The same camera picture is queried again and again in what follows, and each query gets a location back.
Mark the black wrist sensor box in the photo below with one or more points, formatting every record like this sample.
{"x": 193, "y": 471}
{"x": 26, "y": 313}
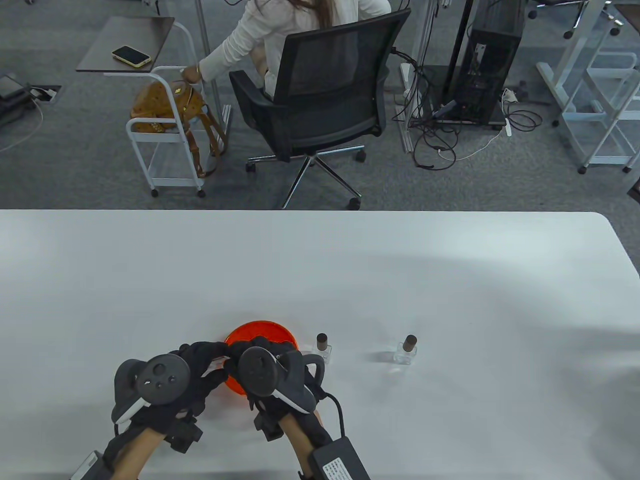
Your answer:
{"x": 340, "y": 462}
{"x": 90, "y": 465}

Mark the grey left hand controller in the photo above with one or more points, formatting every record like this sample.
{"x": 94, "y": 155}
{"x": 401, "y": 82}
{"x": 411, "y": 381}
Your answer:
{"x": 162, "y": 377}

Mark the brown leather bag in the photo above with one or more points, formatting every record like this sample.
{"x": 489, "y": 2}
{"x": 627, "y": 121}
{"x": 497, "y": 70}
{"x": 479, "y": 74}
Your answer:
{"x": 160, "y": 105}

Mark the orange plastic bowl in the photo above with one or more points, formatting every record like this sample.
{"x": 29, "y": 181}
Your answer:
{"x": 260, "y": 330}

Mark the white desk leg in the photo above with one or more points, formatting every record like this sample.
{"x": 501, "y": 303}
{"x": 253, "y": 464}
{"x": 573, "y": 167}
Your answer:
{"x": 405, "y": 137}

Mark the yellow smartphone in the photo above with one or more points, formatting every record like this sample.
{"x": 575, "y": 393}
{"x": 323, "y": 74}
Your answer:
{"x": 131, "y": 56}

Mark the black right wrist sensor box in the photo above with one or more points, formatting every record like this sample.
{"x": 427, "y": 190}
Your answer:
{"x": 340, "y": 462}

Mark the grey hand controller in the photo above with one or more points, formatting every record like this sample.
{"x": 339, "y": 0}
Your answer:
{"x": 162, "y": 377}
{"x": 257, "y": 372}

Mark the black mesh office chair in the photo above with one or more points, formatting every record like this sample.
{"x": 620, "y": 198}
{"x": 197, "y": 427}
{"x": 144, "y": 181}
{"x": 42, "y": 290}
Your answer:
{"x": 325, "y": 100}

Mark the person's right forearm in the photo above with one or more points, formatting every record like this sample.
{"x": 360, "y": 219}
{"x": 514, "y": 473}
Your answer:
{"x": 295, "y": 440}

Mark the white desk frame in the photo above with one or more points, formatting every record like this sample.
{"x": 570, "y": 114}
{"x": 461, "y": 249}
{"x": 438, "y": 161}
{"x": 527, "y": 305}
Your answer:
{"x": 574, "y": 40}

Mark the grey right hand controller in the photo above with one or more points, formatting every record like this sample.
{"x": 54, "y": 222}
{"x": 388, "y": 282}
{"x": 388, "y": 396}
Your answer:
{"x": 257, "y": 372}

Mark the person's right hand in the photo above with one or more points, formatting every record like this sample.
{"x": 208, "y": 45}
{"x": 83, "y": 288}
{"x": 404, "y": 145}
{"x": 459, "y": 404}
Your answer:
{"x": 265, "y": 342}

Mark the white cart with dark top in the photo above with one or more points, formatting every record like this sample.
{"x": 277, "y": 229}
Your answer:
{"x": 127, "y": 37}

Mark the black left wrist sensor box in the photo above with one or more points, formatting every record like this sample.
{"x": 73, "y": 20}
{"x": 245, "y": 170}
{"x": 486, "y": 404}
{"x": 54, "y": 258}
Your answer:
{"x": 90, "y": 465}

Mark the floor socket box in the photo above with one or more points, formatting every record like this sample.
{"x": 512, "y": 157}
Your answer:
{"x": 47, "y": 94}

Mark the black computer tower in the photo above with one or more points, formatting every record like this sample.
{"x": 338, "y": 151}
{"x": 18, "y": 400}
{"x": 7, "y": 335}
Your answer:
{"x": 487, "y": 60}

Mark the black floor device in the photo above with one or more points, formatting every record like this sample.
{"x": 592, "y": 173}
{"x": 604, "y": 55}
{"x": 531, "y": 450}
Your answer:
{"x": 10, "y": 87}

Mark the chair base with castors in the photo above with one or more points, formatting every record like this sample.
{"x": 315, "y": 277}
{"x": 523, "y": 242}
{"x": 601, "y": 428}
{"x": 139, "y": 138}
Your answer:
{"x": 569, "y": 34}

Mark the person's left hand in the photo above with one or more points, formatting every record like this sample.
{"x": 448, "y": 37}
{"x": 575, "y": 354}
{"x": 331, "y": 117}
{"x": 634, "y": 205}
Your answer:
{"x": 200, "y": 385}

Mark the person's left forearm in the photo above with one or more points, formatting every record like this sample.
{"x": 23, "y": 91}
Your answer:
{"x": 140, "y": 450}

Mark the white power strip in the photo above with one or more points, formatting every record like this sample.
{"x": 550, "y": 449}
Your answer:
{"x": 508, "y": 127}

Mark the white rolling rack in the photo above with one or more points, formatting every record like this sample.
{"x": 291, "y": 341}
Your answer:
{"x": 607, "y": 160}

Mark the black desk leg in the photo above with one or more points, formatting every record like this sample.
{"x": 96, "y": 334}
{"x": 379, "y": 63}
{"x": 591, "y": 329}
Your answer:
{"x": 460, "y": 47}

